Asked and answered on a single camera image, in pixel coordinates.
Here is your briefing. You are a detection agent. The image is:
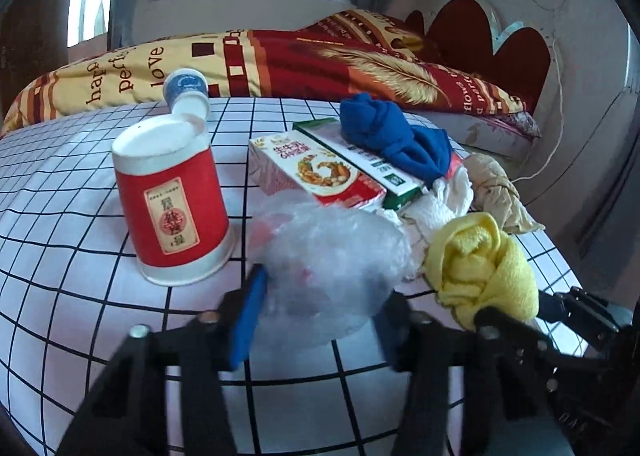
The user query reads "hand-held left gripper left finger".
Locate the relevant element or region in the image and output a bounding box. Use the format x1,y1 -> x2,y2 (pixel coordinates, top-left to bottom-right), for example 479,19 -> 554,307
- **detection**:
55,263 -> 271,456

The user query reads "red heart headboard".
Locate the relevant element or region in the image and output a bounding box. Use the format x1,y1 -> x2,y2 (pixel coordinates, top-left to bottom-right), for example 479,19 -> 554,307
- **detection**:
404,0 -> 557,112

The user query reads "red yellow printed blanket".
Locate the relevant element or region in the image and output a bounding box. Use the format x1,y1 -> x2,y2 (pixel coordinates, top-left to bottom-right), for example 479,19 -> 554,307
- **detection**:
0,9 -> 542,137

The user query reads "white cable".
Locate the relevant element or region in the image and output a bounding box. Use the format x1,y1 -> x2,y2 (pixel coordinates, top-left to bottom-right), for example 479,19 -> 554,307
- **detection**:
512,0 -> 572,183

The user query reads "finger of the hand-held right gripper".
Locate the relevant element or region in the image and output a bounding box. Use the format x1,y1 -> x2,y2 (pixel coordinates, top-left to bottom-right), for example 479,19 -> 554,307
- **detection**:
537,335 -> 602,393
538,287 -> 628,353

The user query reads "yellow cloth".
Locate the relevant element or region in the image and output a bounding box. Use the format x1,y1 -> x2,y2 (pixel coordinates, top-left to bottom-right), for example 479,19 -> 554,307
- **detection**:
423,212 -> 540,333

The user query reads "bright side window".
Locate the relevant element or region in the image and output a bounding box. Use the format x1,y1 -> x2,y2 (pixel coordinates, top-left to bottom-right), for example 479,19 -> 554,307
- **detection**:
67,0 -> 114,49

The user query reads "white checked tablecloth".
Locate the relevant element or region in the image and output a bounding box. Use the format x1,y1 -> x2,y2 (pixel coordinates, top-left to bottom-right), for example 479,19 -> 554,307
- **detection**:
0,96 -> 592,456

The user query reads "green white milk carton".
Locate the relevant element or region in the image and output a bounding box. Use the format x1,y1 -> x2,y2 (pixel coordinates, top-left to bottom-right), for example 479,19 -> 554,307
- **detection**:
292,118 -> 427,210

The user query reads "pink food box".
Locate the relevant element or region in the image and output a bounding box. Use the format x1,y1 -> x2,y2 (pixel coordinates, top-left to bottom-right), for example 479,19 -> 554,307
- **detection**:
248,133 -> 387,210

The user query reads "white paper towel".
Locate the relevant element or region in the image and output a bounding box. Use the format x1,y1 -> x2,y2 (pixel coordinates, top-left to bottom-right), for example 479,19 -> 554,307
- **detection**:
382,165 -> 474,281

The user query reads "small blue white cup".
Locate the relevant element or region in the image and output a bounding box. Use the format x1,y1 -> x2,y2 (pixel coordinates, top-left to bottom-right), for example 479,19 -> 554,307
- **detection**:
163,68 -> 210,125

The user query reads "clear plastic bag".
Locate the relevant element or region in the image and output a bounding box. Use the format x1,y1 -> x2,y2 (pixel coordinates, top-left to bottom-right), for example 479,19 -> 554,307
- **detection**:
247,196 -> 416,348

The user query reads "blue cloth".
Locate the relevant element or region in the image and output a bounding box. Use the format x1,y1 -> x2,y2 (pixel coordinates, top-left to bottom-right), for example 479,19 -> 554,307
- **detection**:
340,93 -> 454,183

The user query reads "beige cloth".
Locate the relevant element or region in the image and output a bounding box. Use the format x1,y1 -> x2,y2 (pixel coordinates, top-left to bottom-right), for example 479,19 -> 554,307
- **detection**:
467,153 -> 547,235

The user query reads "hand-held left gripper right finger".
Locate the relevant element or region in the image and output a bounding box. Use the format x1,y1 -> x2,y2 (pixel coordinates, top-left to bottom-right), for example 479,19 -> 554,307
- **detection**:
374,292 -> 576,456

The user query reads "red paper cup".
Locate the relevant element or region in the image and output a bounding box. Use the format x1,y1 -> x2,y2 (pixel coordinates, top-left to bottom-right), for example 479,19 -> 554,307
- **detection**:
111,116 -> 237,287

